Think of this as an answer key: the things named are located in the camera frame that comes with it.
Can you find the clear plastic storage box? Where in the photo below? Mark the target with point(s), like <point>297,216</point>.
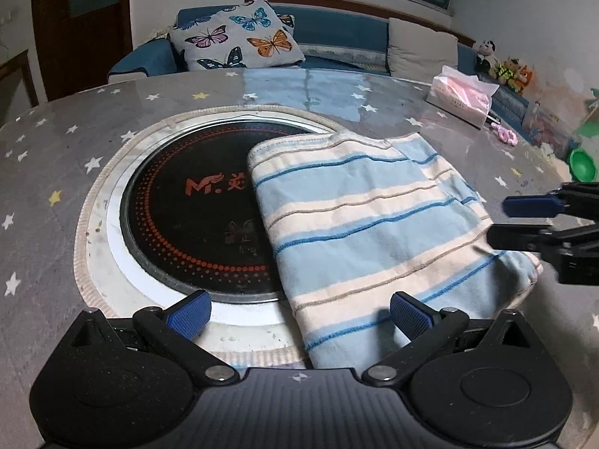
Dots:
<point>550,124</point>

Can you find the pink scrunchie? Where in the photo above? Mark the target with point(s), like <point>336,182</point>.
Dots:
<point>504,134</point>

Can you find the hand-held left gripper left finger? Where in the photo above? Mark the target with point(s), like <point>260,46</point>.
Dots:
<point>189,314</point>

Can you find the white lace sofa cover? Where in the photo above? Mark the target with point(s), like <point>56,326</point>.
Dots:
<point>157,35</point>

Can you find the green plastic bowl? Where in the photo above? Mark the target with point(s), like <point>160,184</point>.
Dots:
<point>584,163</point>

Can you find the green yellow plush toy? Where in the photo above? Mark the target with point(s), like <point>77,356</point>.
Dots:
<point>505,72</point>

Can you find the beige pillow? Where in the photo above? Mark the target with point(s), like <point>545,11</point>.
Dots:
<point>421,46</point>

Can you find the panda plush toy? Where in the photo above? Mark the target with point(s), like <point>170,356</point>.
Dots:
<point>485,55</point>

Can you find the butterfly print pillow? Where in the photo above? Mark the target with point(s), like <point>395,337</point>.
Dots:
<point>238,37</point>

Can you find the grey star-print tablecloth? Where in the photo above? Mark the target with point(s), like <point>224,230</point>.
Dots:
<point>47,149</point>

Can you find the round black induction cooktop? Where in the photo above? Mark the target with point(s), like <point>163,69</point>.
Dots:
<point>187,229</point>

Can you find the blue sofa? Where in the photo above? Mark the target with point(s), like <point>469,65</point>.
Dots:
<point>337,32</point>

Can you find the orange plush toy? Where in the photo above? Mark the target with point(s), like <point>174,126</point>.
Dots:
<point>523,79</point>

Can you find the blue striped shirt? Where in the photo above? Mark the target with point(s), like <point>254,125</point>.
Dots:
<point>365,243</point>

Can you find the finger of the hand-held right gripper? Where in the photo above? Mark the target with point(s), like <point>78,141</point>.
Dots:
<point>529,206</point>
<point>514,237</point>

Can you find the wooden console table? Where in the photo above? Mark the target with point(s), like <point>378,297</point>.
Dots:
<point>18,79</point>

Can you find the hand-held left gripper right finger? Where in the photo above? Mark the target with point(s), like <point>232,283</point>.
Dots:
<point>409,312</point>

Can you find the brown wooden door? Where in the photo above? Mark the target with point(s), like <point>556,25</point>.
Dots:
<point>56,46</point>

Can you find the pink tissue box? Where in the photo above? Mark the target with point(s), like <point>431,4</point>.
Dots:
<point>461,98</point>

